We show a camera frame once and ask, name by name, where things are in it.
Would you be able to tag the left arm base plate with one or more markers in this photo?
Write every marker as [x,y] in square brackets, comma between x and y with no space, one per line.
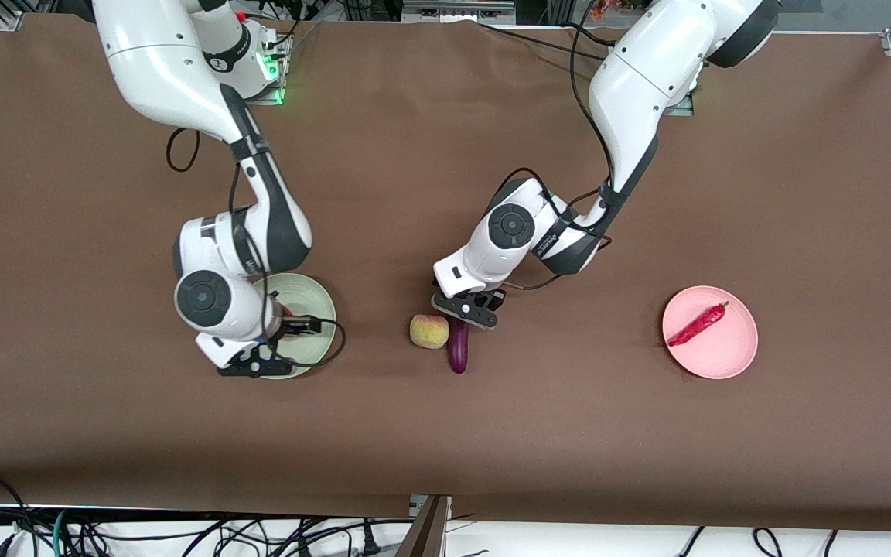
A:
[681,108]

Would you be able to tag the red chili pepper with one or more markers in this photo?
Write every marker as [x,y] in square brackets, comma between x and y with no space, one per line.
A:
[697,326]

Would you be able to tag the grey network switch box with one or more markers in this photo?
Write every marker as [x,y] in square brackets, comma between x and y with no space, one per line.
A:
[457,11]

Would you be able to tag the yellow pink peach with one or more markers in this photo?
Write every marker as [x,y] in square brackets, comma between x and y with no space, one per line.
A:
[428,333]

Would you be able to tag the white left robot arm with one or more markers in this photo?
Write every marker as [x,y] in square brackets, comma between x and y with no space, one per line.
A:
[639,85]

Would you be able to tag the pink round plate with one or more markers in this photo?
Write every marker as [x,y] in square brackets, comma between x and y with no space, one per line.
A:
[724,348]

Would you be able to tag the pale green round plate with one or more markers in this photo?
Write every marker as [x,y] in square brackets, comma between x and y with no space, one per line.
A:
[310,298]

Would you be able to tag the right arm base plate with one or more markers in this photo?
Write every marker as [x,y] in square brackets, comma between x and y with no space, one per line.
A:
[275,89]

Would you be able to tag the aluminium profile post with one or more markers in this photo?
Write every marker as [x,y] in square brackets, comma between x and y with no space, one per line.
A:
[430,530]

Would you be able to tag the purple eggplant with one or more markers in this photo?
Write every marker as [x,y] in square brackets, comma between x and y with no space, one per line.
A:
[459,352]

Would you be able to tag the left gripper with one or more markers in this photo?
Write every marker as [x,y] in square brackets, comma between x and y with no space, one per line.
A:
[489,297]

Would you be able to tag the orange toy pile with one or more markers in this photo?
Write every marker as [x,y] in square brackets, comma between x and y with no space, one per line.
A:
[608,8]

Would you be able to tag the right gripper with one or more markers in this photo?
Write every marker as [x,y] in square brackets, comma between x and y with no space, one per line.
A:
[296,324]

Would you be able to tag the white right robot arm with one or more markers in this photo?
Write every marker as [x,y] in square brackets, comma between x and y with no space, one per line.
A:
[159,70]

